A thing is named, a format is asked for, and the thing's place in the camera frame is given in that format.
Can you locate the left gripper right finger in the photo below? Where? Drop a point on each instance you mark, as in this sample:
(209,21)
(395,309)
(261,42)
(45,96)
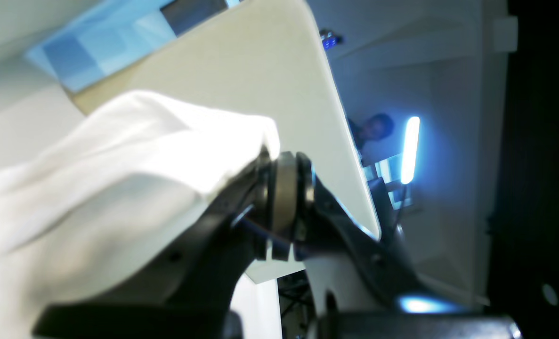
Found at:
(364,288)

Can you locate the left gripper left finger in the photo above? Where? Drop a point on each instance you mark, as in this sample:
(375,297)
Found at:
(186,289)

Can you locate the white printed t-shirt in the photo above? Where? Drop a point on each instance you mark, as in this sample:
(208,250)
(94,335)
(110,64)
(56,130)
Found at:
(91,210)

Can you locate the person in background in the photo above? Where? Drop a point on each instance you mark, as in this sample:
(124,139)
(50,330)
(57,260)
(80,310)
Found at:
(375,128)

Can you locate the bright tube lamp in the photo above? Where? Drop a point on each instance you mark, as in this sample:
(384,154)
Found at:
(409,154)

